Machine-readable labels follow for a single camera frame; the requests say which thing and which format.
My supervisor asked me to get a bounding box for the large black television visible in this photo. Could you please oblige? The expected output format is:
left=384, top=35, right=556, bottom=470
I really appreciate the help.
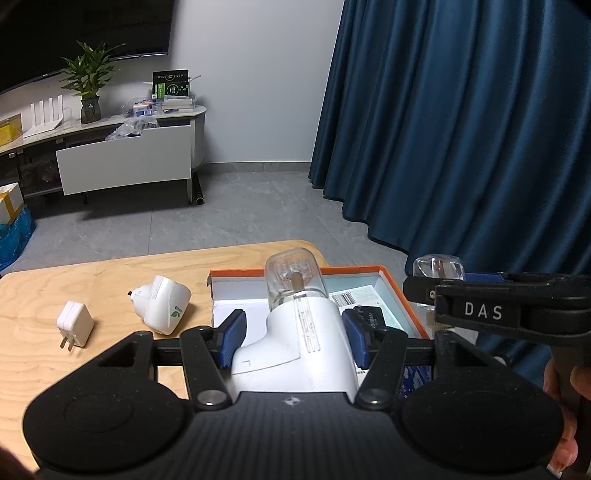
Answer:
left=1, top=0, right=175, bottom=93

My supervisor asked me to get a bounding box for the black wall charger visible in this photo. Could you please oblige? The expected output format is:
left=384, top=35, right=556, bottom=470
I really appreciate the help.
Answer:
left=353, top=305, right=386, bottom=329

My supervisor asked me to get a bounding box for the white plug-in vaporizer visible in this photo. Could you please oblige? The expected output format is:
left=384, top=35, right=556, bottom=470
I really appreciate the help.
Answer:
left=127, top=275, right=191, bottom=335

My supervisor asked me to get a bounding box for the blue plastic bag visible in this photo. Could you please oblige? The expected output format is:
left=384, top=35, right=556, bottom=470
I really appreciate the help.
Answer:
left=0, top=206, right=36, bottom=270

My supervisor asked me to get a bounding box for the black green display box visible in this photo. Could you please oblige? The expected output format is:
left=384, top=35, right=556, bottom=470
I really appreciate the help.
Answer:
left=152, top=69, right=199, bottom=100

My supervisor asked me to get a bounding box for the orange white cardboard box lid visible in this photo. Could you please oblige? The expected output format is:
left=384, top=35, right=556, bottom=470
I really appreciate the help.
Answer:
left=205, top=264, right=431, bottom=340

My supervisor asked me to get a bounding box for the white vaporizer with clear bottle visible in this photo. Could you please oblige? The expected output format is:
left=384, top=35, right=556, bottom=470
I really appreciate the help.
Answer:
left=230, top=248, right=359, bottom=400

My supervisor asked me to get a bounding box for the blue curtain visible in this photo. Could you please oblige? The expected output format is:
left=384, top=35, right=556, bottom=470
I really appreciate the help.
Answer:
left=308, top=1, right=590, bottom=275

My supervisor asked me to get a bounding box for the clear liquid refill bottle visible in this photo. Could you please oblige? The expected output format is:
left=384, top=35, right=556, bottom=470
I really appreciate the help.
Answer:
left=413, top=254, right=466, bottom=281

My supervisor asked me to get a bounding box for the white tv console cabinet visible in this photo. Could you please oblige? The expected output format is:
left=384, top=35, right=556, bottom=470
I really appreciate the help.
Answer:
left=1, top=105, right=206, bottom=205

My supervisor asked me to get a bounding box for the teal white carton box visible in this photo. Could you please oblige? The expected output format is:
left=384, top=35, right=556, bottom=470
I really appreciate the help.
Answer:
left=329, top=285, right=416, bottom=337

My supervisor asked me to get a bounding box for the blue plastic case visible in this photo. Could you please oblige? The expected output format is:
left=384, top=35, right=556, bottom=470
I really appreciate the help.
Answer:
left=399, top=366, right=432, bottom=399

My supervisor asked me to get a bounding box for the right hand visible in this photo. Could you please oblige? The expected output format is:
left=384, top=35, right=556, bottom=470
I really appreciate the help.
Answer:
left=543, top=359, right=590, bottom=478

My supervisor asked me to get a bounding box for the potted green plant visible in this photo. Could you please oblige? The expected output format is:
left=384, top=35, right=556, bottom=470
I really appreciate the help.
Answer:
left=62, top=41, right=122, bottom=125

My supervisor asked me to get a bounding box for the yellow cardboard box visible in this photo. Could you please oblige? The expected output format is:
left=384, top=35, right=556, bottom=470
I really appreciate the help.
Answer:
left=0, top=114, right=23, bottom=146

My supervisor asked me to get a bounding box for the white yellow floor box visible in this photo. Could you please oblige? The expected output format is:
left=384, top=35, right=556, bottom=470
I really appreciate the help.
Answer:
left=0, top=182, right=24, bottom=225

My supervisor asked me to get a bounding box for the white usb charger cube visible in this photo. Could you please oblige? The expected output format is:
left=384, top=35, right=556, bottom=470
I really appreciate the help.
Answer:
left=56, top=301, right=94, bottom=351

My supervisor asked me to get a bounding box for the white router with antennas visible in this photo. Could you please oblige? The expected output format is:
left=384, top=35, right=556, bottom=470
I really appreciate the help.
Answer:
left=23, top=95, right=63, bottom=138

